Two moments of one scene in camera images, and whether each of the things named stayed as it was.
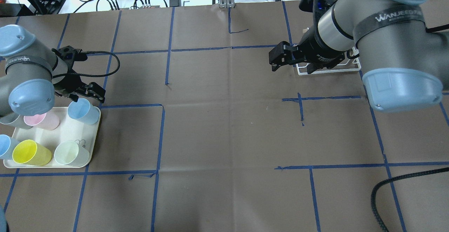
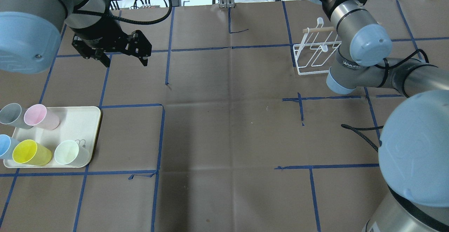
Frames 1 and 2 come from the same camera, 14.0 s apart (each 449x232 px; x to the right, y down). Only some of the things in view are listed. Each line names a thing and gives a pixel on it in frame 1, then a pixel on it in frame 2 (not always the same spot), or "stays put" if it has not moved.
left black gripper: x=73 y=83 to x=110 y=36
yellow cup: x=28 y=152 stays put
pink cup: x=45 y=121 stays put
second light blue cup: x=7 y=145 stays put
